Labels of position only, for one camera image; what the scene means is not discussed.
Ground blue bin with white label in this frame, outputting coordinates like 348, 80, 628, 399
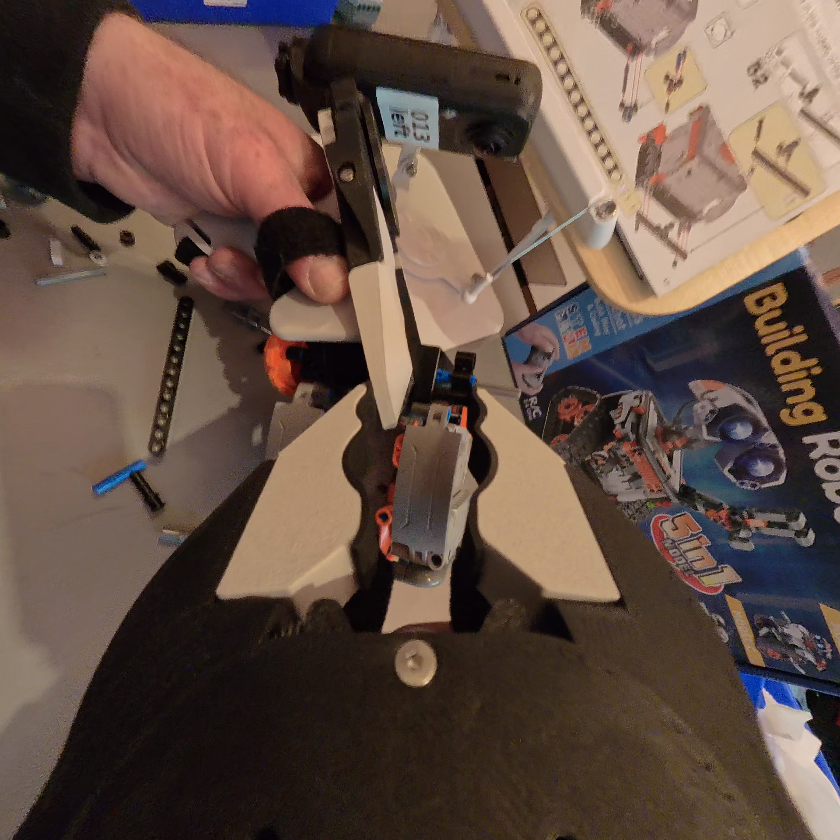
131, 0, 342, 26

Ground person's left forearm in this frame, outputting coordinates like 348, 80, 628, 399
0, 0, 142, 224

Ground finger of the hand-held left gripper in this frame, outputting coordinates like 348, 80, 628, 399
346, 258, 424, 431

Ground blue connector pin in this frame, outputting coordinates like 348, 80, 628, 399
92, 459, 147, 494

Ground printed instruction booklet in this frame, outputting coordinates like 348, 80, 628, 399
518, 0, 840, 296

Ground building block robot vehicle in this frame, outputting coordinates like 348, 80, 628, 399
262, 335, 490, 592

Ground black long holed beam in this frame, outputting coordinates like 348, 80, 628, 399
147, 297, 194, 457

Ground wooden book holder board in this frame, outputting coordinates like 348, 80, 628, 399
453, 0, 840, 316

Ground white knob rod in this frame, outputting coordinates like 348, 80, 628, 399
461, 200, 618, 305

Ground black short pin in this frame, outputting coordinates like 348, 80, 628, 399
71, 225, 107, 266

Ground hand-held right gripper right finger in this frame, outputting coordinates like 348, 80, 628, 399
469, 387, 622, 602

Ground person's left hand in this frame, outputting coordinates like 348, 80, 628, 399
72, 13, 352, 306

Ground printed robot kit box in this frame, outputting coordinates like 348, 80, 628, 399
502, 266, 840, 690

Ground clear plastic bags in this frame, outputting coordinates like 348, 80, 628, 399
755, 689, 831, 840

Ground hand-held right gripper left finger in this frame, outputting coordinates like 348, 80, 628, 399
217, 384, 395, 601

